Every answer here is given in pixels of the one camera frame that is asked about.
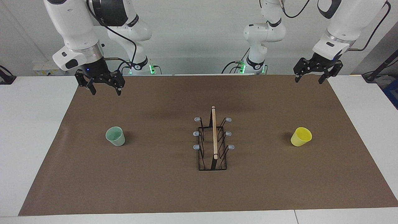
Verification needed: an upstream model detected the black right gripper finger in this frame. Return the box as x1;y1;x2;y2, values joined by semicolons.
109;71;126;96
75;70;96;96

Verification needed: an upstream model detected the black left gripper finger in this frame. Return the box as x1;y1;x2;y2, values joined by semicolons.
318;61;343;85
294;57;313;83

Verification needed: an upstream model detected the green plastic cup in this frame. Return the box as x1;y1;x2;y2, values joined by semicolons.
105;126;126;147

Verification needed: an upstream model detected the yellow plastic cup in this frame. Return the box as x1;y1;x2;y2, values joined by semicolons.
291;127;312;147

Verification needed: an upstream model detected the white power strip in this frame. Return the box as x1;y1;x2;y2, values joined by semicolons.
32;61;63;77

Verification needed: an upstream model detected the black stand base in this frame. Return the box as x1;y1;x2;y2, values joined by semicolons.
362;57;398;82

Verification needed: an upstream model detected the blue crate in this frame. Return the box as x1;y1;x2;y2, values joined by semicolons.
383;77;398;110

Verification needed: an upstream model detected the brown table mat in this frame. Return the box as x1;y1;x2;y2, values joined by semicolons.
18;75;398;216

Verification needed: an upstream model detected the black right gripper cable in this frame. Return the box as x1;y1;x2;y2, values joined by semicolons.
86;0;137;74

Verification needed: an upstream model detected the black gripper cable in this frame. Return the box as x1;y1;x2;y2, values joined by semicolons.
86;0;137;74
280;0;391;52

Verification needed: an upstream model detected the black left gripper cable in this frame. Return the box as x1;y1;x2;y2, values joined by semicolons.
280;0;391;52

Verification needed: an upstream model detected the black left base cable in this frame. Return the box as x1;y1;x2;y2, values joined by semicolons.
221;47;250;74

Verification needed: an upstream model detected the black clamp mount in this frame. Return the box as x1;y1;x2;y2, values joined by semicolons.
0;65;17;85

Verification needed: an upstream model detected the black wire cup rack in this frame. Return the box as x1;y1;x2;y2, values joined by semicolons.
193;106;235;171

